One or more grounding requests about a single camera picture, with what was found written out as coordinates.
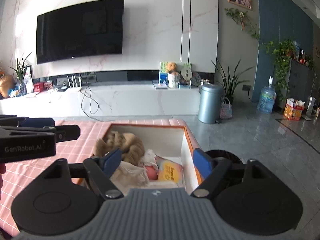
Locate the pink checkered tablecloth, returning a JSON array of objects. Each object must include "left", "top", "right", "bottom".
[{"left": 0, "top": 118, "right": 201, "bottom": 235}]

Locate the golden gourd ornament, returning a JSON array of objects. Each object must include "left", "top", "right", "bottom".
[{"left": 0, "top": 71, "right": 15, "bottom": 98}]

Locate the orange gift box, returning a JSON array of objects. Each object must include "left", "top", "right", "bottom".
[{"left": 284, "top": 98, "right": 305, "bottom": 121}]

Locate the yellow snack packet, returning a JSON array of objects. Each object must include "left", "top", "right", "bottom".
[{"left": 157, "top": 160, "right": 183, "bottom": 184}]

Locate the red gift box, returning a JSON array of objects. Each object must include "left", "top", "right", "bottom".
[{"left": 33, "top": 81, "right": 53, "bottom": 93}]

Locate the translucent mesh drawstring bag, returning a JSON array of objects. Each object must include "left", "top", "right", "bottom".
[{"left": 111, "top": 161, "right": 149, "bottom": 188}]

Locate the blue water jug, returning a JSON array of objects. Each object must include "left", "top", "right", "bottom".
[{"left": 257, "top": 76, "right": 277, "bottom": 114}]

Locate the grey metal trash can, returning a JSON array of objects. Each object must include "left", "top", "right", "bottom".
[{"left": 198, "top": 83, "right": 223, "bottom": 124}]

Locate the white tissue paper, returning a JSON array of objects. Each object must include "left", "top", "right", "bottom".
[{"left": 139, "top": 149, "right": 159, "bottom": 172}]

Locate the round paper fan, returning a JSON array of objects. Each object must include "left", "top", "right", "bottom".
[{"left": 181, "top": 67, "right": 193, "bottom": 86}]

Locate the black round waste bin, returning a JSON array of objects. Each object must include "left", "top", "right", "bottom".
[{"left": 206, "top": 150, "right": 242, "bottom": 164}]

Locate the left potted grass plant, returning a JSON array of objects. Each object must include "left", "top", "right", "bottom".
[{"left": 10, "top": 52, "right": 31, "bottom": 96}]

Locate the dark shelf cabinet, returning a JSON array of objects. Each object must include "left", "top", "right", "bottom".
[{"left": 287, "top": 60, "right": 315, "bottom": 105}]

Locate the orange cardboard box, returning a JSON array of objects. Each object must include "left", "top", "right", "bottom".
[{"left": 75, "top": 122, "right": 203, "bottom": 196}]

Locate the brown braided plush headband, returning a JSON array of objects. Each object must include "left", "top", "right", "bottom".
[{"left": 93, "top": 131, "right": 145, "bottom": 166}]

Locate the white marble tv console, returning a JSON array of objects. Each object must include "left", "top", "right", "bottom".
[{"left": 1, "top": 85, "right": 200, "bottom": 118}]

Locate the white wifi router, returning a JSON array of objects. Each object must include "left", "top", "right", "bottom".
[{"left": 66, "top": 75, "right": 82, "bottom": 92}]

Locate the white knitted pot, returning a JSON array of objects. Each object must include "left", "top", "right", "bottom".
[{"left": 167, "top": 72, "right": 180, "bottom": 88}]

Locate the brown teddy bear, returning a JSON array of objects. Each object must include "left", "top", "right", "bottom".
[{"left": 165, "top": 62, "right": 177, "bottom": 74}]

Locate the woven pink basket bag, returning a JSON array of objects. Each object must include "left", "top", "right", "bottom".
[{"left": 220, "top": 97, "right": 233, "bottom": 120}]

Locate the long leaf potted plant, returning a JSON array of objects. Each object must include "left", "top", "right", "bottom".
[{"left": 211, "top": 60, "right": 254, "bottom": 104}]

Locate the hanging vine plant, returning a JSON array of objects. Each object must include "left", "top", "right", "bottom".
[{"left": 225, "top": 8, "right": 295, "bottom": 102}]

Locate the black wall television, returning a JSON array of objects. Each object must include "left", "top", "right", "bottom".
[{"left": 36, "top": 0, "right": 125, "bottom": 64}]

